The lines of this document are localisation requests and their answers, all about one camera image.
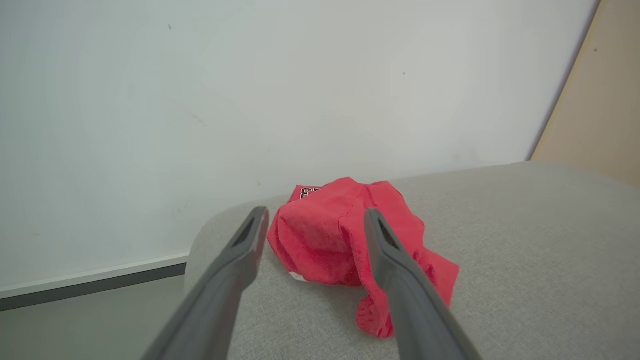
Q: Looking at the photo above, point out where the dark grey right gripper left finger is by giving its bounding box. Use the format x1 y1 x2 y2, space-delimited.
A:
141 206 270 360

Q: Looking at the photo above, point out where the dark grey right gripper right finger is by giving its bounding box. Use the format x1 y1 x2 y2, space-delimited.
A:
364 207 483 360

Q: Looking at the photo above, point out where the red garment with black print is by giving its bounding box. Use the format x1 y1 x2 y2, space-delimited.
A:
267 177 460 339

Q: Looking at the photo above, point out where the grey and white baseboard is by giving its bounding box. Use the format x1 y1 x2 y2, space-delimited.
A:
0 253 190 312

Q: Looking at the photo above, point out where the beige wooden panel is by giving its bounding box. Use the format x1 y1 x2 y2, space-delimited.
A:
530 0 640 187

